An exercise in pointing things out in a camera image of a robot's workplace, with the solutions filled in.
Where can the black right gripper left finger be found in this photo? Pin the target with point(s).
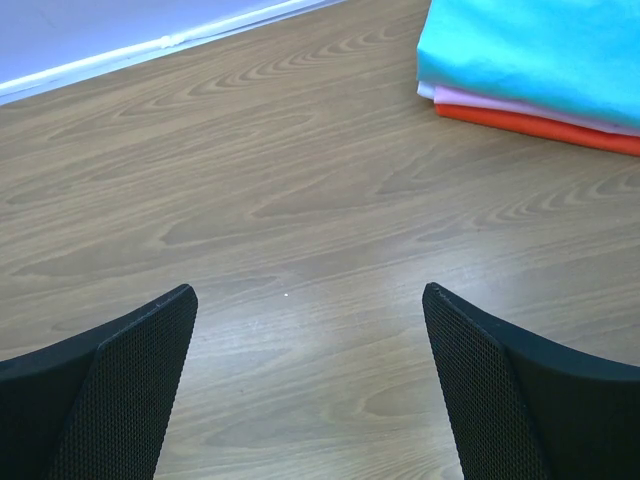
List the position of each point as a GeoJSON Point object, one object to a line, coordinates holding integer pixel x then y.
{"type": "Point", "coordinates": [97, 405]}

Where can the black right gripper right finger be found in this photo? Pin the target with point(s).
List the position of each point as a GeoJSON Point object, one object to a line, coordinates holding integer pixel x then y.
{"type": "Point", "coordinates": [521, 406]}

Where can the folded red t shirt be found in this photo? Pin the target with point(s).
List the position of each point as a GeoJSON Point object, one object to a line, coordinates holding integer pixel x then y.
{"type": "Point", "coordinates": [542, 127]}

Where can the folded pink t shirt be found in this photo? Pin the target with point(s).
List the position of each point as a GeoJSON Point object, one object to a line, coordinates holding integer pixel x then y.
{"type": "Point", "coordinates": [452, 96]}

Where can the folded turquoise t shirt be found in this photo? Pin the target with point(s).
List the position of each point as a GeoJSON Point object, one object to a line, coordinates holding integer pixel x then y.
{"type": "Point", "coordinates": [575, 57]}

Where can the white table edge strip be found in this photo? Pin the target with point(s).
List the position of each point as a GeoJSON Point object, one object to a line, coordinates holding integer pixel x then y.
{"type": "Point", "coordinates": [49, 44]}

